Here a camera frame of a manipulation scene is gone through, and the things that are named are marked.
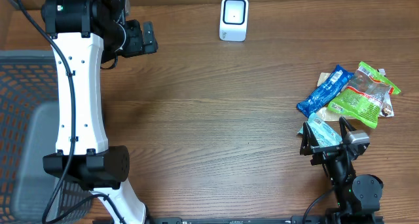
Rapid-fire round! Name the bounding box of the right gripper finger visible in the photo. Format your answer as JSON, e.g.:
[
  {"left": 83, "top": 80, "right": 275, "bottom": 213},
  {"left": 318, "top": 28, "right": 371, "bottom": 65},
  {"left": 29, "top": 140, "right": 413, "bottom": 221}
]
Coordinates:
[
  {"left": 300, "top": 122, "right": 320, "bottom": 155},
  {"left": 339, "top": 116, "right": 356, "bottom": 142}
]

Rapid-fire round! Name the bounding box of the teal snack packet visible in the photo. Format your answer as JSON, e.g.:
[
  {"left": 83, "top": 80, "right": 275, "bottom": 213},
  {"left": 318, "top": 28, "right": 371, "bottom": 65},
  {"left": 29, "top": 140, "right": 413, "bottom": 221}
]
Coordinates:
[{"left": 307, "top": 113, "right": 342, "bottom": 147}]

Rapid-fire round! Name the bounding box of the green snack packet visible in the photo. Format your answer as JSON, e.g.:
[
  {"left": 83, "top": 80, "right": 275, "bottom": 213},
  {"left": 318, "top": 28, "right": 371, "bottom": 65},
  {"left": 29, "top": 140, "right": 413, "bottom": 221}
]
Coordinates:
[{"left": 327, "top": 62, "right": 401, "bottom": 128}]

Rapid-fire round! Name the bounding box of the blue oreo cookie packet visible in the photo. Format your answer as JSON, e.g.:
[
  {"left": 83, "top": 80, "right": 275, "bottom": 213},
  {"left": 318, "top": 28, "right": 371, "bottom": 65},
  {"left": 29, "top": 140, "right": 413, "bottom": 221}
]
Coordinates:
[{"left": 296, "top": 65, "right": 354, "bottom": 117}]

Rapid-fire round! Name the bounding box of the beige cookie snack bag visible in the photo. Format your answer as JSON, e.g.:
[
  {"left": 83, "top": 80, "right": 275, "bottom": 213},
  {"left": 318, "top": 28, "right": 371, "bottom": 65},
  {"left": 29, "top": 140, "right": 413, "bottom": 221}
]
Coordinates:
[{"left": 316, "top": 72, "right": 394, "bottom": 122}]

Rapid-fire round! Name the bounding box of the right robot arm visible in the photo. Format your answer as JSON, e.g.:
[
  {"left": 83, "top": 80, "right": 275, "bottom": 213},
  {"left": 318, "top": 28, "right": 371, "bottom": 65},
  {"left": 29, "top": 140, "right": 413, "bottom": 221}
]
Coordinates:
[{"left": 293, "top": 117, "right": 384, "bottom": 224}]

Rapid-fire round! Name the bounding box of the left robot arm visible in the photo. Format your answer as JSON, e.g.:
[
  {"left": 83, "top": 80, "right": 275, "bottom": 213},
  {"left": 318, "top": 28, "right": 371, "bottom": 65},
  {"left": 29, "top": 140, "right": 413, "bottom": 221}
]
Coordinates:
[{"left": 41, "top": 0, "right": 158, "bottom": 223}]

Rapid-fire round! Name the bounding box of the white barcode scanner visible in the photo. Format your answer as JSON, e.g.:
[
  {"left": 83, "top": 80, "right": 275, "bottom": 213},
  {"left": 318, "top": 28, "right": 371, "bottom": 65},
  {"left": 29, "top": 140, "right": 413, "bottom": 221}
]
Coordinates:
[{"left": 219, "top": 0, "right": 249, "bottom": 42}]

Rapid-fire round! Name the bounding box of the grey plastic shopping basket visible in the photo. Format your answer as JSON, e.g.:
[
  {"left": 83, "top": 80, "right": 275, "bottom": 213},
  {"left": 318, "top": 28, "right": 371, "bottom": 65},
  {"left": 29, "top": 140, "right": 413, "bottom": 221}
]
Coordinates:
[{"left": 0, "top": 49, "right": 96, "bottom": 224}]

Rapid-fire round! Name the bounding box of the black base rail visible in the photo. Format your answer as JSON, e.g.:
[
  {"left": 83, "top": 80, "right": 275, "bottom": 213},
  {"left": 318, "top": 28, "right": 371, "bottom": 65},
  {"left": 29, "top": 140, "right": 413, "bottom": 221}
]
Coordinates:
[{"left": 92, "top": 215, "right": 384, "bottom": 224}]

